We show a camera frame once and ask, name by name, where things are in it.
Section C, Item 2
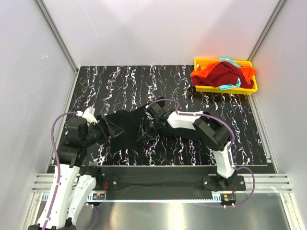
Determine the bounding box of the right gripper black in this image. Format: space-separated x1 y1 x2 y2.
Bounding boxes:
136 117 161 143

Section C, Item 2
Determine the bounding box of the black t shirt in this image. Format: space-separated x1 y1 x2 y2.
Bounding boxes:
106 104 200 152

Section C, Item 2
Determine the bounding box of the teal t shirt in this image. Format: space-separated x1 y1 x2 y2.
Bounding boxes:
218 58 241 90

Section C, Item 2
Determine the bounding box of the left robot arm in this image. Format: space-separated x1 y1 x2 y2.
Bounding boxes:
28 113 124 230

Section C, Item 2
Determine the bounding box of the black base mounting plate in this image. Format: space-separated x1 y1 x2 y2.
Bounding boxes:
76 165 248 201

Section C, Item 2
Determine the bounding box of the white slotted cable duct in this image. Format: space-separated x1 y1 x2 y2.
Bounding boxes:
86 192 222 204

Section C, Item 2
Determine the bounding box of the orange t shirt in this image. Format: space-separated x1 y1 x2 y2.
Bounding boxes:
190 62 258 85

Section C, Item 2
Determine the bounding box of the aluminium frame post left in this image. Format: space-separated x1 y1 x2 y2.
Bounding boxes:
33 0 80 74

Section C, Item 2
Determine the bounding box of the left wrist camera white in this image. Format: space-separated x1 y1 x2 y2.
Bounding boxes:
82 106 98 124

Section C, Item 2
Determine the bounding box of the yellow plastic bin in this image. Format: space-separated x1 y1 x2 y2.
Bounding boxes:
190 58 258 95

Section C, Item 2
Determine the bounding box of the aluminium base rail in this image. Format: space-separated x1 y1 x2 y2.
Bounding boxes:
32 173 292 193

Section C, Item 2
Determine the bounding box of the aluminium frame post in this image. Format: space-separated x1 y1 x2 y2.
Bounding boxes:
33 0 80 74
247 0 288 62

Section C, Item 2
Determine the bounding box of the dark red t shirt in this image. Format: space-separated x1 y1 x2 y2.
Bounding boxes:
191 61 255 88

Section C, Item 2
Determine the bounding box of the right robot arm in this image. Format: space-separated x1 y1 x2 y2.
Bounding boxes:
137 103 237 191

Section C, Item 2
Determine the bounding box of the aluminium frame post right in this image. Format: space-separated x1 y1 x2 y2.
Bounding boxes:
247 0 288 62

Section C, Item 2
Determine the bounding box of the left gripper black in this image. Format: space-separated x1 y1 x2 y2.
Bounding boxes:
83 115 124 147

